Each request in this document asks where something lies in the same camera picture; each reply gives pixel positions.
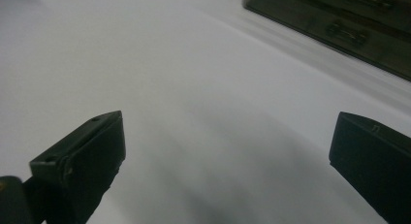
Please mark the smoked plastic drawer box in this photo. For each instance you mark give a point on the smoked plastic drawer box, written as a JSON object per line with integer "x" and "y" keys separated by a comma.
{"x": 323, "y": 7}

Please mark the white table sheet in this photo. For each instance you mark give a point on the white table sheet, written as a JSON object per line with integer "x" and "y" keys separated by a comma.
{"x": 194, "y": 72}

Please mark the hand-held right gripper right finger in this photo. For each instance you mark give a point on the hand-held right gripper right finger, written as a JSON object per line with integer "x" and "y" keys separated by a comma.
{"x": 374, "y": 166}

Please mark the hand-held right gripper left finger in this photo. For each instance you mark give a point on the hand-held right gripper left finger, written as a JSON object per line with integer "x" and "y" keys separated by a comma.
{"x": 84, "y": 159}

